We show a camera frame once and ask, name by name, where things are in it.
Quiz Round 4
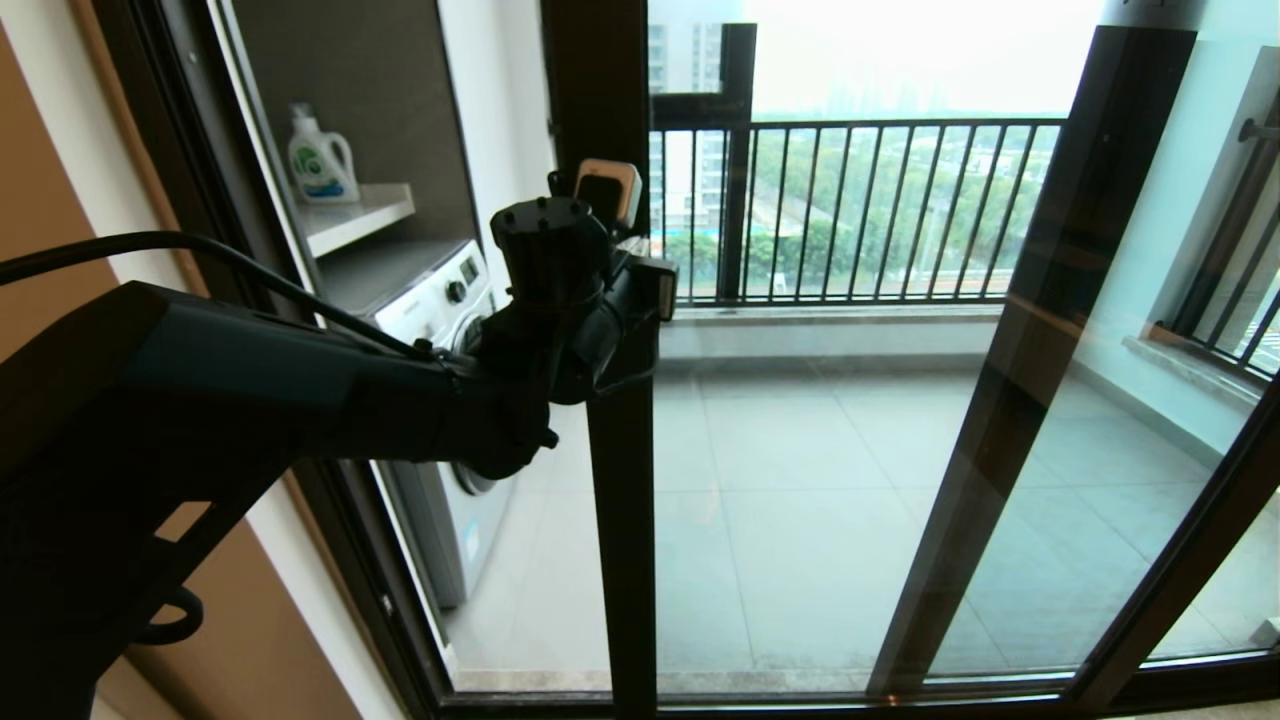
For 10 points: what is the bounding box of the black balcony railing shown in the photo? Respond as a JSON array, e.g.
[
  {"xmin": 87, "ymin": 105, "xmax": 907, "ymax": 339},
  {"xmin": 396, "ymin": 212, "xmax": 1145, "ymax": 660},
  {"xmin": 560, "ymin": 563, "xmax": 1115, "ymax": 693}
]
[{"xmin": 650, "ymin": 118, "xmax": 1069, "ymax": 306}]

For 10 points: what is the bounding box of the white wall shelf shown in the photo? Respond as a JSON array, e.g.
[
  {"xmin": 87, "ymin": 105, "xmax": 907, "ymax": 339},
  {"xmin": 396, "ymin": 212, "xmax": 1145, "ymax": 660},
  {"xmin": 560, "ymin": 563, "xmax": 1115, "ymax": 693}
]
[{"xmin": 300, "ymin": 182, "xmax": 416, "ymax": 257}]

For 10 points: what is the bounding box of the dark-framed sliding glass door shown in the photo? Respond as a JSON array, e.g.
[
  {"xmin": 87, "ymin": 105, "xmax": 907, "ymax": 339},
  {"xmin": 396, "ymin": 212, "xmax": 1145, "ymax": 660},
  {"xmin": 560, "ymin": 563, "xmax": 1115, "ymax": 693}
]
[{"xmin": 545, "ymin": 0, "xmax": 1280, "ymax": 720}]

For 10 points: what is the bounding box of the silver front-load washing machine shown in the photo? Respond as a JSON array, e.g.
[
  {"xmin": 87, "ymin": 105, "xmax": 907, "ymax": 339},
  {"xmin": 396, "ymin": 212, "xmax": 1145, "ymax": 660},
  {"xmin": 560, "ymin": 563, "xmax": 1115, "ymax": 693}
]
[{"xmin": 320, "ymin": 237, "xmax": 523, "ymax": 611}]

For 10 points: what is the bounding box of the dark window frame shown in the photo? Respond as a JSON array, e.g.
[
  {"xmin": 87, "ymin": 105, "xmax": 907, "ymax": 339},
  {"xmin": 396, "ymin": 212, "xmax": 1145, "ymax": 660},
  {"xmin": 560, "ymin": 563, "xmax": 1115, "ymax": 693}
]
[{"xmin": 648, "ymin": 22, "xmax": 758, "ymax": 304}]

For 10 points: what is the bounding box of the white detergent bottle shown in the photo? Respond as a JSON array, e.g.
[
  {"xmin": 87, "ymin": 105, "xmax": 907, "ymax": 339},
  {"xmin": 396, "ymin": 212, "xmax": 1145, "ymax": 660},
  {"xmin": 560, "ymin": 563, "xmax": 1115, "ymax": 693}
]
[{"xmin": 288, "ymin": 100, "xmax": 361, "ymax": 204}]

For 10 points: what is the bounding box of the stone side window sill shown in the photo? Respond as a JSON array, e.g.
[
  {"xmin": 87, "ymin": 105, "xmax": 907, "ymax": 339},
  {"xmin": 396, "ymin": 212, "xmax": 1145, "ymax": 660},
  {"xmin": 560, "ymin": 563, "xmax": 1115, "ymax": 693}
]
[{"xmin": 1120, "ymin": 335, "xmax": 1280, "ymax": 433}]

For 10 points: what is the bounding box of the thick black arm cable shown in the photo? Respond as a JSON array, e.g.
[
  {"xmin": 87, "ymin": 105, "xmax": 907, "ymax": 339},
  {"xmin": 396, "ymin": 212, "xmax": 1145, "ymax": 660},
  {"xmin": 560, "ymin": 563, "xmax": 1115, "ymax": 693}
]
[{"xmin": 0, "ymin": 230, "xmax": 436, "ymax": 361}]

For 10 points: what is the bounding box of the dark framed sliding glass door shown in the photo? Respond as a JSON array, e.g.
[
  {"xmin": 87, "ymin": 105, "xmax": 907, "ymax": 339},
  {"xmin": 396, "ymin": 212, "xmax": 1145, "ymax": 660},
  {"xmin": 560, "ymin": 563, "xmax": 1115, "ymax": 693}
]
[{"xmin": 95, "ymin": 0, "xmax": 1280, "ymax": 720}]

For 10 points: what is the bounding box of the round dark washer door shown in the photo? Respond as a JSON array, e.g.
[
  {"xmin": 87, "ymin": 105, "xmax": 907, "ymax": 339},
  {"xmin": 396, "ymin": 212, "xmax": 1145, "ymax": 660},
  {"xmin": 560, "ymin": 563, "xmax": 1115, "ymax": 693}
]
[{"xmin": 452, "ymin": 455, "xmax": 511, "ymax": 498}]

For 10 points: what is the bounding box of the black side window railing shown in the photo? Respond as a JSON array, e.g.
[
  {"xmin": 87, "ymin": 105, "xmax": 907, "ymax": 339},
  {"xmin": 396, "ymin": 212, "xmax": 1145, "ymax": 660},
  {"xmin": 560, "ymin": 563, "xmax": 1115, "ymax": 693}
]
[{"xmin": 1150, "ymin": 85, "xmax": 1280, "ymax": 386}]

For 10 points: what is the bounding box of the dark-framed fixed glass door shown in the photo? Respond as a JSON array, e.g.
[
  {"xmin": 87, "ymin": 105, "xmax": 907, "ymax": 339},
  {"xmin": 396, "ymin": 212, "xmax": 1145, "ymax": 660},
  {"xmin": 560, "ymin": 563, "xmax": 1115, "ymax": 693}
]
[{"xmin": 868, "ymin": 25, "xmax": 1280, "ymax": 701}]

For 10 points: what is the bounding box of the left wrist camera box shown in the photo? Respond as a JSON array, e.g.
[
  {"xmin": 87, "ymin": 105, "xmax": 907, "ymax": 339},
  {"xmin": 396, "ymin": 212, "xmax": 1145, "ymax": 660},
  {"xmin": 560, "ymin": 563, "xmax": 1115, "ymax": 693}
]
[{"xmin": 575, "ymin": 158, "xmax": 644, "ymax": 236}]

